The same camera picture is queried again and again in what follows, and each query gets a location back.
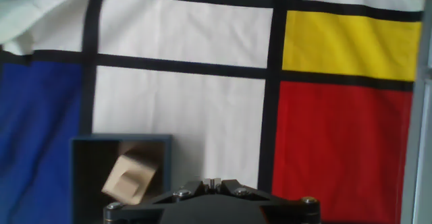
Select blue square gift box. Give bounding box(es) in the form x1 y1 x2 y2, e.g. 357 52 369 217
70 133 173 224

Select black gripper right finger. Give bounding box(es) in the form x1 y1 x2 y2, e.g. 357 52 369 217
211 178 321 224

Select large wooden cube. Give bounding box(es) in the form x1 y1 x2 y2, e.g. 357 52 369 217
101 141 166 206

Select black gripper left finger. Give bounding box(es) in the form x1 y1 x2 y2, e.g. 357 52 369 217
103 178 213 224

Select Mondrian colour block cloth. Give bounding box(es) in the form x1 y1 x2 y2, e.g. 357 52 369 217
0 0 427 224

